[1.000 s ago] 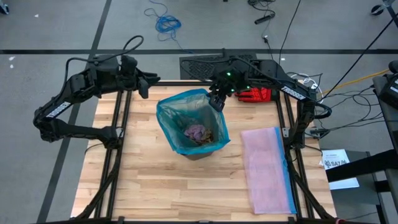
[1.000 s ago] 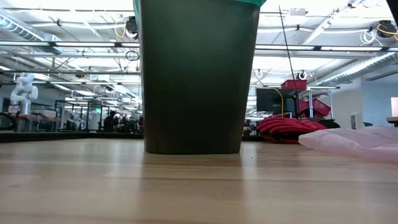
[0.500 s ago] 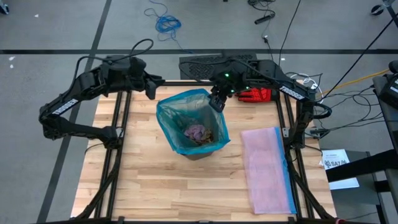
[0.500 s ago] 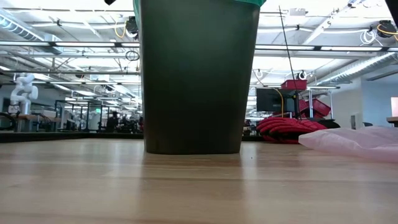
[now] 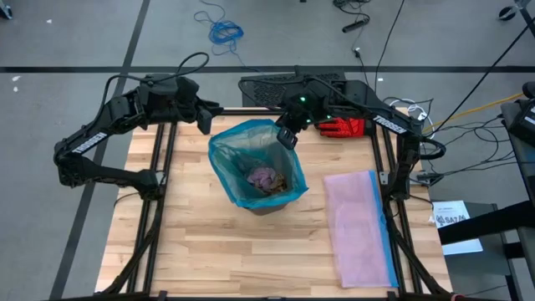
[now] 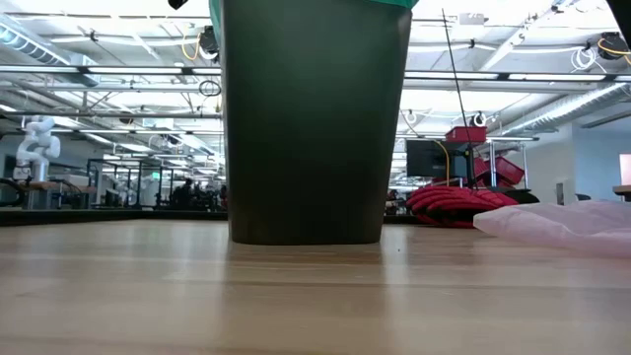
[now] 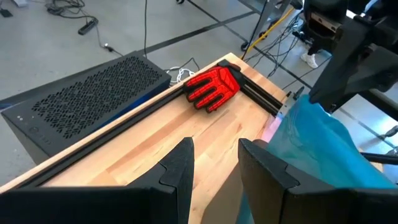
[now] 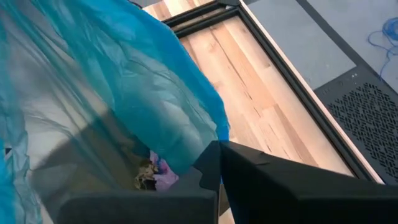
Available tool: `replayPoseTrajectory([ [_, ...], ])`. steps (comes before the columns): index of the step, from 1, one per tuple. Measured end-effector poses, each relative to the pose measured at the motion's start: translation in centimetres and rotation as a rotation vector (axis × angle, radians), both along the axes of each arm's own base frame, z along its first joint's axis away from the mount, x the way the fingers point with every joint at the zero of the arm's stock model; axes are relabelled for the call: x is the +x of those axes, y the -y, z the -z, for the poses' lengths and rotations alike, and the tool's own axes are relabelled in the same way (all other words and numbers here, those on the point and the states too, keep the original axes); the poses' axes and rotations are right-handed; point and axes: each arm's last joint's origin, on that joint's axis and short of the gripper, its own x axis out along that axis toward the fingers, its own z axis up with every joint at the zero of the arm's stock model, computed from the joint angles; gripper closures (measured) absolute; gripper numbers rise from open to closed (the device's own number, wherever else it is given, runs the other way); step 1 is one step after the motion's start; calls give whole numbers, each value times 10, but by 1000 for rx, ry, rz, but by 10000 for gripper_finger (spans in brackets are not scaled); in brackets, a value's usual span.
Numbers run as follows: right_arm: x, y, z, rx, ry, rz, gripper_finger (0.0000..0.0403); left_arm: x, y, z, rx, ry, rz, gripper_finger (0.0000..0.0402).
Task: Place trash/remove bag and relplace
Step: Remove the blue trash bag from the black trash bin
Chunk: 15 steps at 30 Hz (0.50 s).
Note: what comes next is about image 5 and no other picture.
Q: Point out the flat blue plastic bag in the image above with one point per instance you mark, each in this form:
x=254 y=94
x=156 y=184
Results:
x=388 y=251

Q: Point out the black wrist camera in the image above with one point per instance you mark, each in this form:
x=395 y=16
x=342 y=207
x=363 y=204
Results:
x=287 y=139
x=205 y=121

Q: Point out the red and black work glove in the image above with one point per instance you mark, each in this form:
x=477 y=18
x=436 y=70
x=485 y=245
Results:
x=342 y=127

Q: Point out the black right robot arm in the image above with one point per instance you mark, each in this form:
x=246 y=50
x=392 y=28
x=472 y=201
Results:
x=388 y=123

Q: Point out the silver metal bracket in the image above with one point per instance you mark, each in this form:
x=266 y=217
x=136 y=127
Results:
x=384 y=177

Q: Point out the black aluminium table frame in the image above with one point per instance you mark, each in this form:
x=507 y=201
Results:
x=251 y=112

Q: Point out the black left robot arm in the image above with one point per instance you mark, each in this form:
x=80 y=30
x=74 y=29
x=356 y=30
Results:
x=90 y=142

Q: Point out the dark grey trash bin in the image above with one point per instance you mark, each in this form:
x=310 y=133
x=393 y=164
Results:
x=267 y=210

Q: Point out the white printed paper sheet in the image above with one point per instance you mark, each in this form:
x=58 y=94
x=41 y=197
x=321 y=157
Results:
x=453 y=213

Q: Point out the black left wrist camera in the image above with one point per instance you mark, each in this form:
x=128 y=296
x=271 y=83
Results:
x=205 y=121

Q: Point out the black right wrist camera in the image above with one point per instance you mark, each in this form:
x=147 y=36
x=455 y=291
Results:
x=287 y=139

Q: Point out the white power strip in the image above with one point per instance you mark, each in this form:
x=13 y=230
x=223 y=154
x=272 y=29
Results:
x=419 y=119

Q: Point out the pink plastic wad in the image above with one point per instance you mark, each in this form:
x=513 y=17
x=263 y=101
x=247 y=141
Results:
x=261 y=177

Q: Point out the teal plastic trash bag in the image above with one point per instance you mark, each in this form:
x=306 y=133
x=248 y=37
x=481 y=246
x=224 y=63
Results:
x=234 y=154

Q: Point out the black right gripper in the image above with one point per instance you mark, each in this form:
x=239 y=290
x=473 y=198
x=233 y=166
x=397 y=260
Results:
x=313 y=104

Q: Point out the pink plastic bag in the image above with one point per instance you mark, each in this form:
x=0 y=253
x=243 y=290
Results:
x=355 y=234

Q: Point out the black chair base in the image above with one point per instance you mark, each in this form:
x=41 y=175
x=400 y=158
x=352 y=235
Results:
x=507 y=13

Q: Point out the black equipment cart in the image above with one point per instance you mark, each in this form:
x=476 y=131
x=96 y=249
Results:
x=480 y=226

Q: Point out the black perforated computer case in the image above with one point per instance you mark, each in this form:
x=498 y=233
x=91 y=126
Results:
x=263 y=94

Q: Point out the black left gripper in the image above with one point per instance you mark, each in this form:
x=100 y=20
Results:
x=190 y=98

